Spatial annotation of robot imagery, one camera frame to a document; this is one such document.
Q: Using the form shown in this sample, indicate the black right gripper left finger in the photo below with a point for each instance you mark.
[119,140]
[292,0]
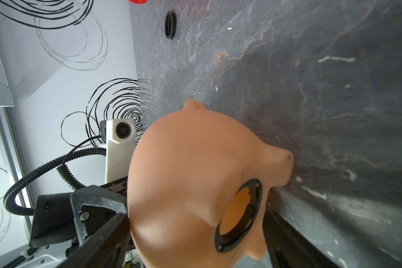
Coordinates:
[106,248]

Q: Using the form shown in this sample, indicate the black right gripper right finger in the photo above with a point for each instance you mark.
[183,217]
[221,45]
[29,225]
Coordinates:
[287,248]

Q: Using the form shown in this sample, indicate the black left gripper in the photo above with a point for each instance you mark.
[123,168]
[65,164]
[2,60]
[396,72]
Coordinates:
[77,215]

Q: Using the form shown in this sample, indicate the dark pink piggy bank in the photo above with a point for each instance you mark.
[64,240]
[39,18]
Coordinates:
[198,185]

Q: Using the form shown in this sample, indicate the red piggy bank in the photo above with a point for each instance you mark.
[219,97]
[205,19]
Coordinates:
[138,1]

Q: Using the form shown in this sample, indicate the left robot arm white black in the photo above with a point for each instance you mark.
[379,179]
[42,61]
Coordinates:
[50,256]

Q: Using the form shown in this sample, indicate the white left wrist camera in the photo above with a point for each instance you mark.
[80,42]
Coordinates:
[119,136]

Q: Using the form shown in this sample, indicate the aluminium wall rail left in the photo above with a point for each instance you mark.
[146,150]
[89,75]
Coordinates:
[10,148]

